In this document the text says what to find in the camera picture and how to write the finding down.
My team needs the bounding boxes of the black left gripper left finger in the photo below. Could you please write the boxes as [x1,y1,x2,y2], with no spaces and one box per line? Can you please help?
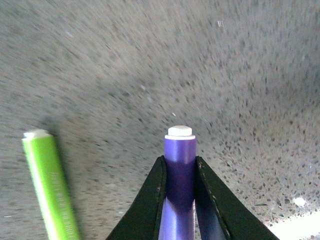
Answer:
[107,155,167,240]

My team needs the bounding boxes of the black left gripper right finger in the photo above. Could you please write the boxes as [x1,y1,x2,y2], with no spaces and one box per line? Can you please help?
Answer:
[194,156,278,240]

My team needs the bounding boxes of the purple marker pen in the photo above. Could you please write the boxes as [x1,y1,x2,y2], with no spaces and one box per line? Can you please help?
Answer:
[158,125,197,240]

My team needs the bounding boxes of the green marker pen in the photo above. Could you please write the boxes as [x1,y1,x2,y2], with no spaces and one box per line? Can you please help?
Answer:
[22,129,81,240]

